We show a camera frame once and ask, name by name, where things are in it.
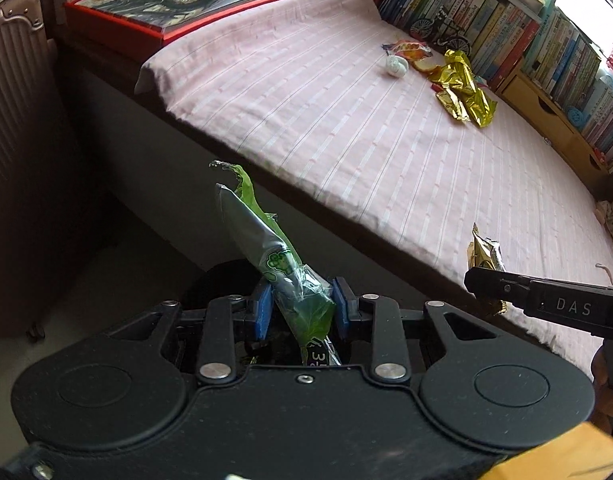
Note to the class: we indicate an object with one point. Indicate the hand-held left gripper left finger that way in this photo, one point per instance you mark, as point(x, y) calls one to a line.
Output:
point(261, 310)

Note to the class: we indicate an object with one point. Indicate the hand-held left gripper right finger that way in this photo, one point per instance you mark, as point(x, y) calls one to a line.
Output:
point(342, 310)

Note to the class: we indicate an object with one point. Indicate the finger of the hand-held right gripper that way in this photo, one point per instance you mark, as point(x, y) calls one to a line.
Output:
point(491, 285)

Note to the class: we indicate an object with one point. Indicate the gold snack packet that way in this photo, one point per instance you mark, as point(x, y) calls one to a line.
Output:
point(486, 252)

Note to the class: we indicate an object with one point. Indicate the long green snack wrapper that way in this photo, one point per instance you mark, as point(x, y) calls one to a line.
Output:
point(266, 240)

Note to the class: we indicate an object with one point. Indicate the row of upright books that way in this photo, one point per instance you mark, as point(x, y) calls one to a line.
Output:
point(461, 5)
point(581, 75)

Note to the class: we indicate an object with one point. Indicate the person's right hand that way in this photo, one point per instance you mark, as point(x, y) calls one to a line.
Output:
point(599, 385)

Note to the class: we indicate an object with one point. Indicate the dark-haired doll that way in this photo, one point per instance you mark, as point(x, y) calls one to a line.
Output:
point(611, 220)

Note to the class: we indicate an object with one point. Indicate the grey bed base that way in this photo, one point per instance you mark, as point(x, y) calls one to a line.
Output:
point(196, 200)

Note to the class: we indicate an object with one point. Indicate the wooden drawer organizer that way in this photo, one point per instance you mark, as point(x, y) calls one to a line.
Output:
point(546, 110)

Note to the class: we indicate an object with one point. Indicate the blue round toy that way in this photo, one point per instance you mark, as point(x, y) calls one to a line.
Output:
point(575, 116)

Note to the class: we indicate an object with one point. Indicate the pile of gold wrappers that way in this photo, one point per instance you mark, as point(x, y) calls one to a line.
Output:
point(464, 90)

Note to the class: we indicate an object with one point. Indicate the orange peel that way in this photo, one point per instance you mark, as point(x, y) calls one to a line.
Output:
point(426, 67)

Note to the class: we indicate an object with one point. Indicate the white tissue ball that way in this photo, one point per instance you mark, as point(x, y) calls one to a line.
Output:
point(396, 66)

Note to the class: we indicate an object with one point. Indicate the orange snack wrapper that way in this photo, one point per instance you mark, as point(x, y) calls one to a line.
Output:
point(409, 50)

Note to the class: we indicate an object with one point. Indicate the black model bicycle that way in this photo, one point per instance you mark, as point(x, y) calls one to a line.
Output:
point(441, 30)

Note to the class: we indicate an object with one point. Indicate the brown suitcase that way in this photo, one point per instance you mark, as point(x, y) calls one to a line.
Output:
point(16, 135)

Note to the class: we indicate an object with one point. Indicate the red shallow tray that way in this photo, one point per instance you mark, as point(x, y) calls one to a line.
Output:
point(136, 30)

